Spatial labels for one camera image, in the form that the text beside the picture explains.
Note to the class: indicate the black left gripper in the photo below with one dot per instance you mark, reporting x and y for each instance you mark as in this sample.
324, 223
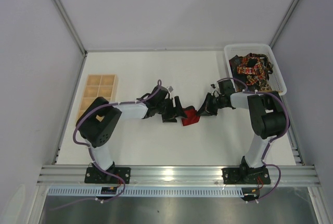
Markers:
169, 110

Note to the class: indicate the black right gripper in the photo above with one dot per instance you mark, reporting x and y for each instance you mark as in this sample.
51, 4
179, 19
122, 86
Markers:
213, 104

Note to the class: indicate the red necktie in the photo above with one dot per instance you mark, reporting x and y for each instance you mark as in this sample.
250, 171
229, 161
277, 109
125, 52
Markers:
191, 116

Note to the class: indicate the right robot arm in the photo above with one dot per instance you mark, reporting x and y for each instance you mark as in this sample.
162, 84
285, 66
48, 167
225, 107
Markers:
268, 116

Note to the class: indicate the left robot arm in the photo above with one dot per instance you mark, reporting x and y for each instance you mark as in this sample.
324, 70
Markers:
95, 127

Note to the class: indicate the patterned dark ties pile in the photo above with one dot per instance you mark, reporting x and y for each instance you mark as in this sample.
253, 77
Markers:
254, 70

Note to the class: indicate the white plastic basket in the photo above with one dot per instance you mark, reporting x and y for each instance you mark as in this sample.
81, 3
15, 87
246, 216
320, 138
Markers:
276, 80

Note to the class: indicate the wooden compartment box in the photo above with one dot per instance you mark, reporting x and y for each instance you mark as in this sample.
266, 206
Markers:
98, 85

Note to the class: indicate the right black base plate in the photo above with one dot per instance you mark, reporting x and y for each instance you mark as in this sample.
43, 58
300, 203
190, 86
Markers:
231, 175

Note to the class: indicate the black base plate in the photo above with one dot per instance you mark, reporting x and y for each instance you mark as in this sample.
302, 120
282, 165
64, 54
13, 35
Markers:
231, 175
113, 181

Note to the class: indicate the white slotted cable duct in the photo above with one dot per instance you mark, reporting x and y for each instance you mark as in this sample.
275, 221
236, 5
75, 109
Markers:
144, 191

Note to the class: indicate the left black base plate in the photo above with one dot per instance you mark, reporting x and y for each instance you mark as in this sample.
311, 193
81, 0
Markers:
113, 181

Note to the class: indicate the aluminium mounting rail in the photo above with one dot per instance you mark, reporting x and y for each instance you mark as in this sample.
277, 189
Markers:
177, 175

